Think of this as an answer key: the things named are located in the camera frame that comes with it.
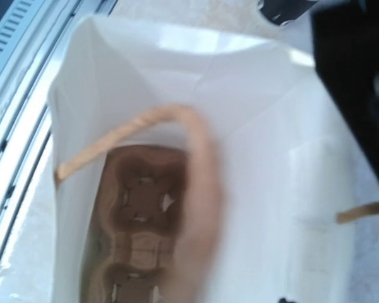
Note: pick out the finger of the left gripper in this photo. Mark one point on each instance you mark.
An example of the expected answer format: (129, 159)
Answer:
(346, 52)

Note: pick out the beige paper bag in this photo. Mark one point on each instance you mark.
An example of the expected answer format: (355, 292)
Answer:
(269, 212)

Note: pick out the brown pulp cup carrier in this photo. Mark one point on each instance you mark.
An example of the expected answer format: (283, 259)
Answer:
(135, 220)

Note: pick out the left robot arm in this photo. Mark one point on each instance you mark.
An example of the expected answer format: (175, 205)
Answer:
(282, 13)

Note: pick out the aluminium front rail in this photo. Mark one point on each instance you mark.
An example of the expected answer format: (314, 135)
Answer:
(33, 37)

